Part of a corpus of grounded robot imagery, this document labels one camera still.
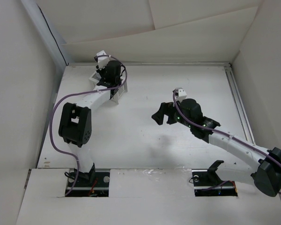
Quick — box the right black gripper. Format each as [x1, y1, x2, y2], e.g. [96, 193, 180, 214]
[151, 99, 193, 128]

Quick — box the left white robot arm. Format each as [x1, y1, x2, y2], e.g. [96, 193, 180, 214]
[59, 60, 124, 187]

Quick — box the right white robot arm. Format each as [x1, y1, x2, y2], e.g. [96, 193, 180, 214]
[151, 98, 281, 197]

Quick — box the white two-compartment organizer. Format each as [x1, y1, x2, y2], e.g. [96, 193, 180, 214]
[89, 72, 127, 104]

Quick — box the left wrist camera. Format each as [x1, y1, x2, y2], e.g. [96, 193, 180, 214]
[94, 50, 110, 69]

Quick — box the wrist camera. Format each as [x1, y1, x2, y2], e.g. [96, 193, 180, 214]
[94, 50, 110, 69]
[173, 88, 187, 102]

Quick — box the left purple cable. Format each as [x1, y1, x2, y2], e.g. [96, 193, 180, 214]
[49, 54, 128, 195]

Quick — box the purple cable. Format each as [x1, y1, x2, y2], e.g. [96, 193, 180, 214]
[49, 54, 128, 195]
[172, 92, 281, 197]

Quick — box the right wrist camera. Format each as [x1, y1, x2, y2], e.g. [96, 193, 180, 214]
[173, 88, 187, 102]

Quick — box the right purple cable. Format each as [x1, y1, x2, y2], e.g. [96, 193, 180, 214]
[172, 92, 281, 197]

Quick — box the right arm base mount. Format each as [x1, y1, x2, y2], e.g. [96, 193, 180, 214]
[189, 160, 238, 197]

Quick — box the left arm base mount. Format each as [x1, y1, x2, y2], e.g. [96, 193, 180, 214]
[65, 170, 110, 197]

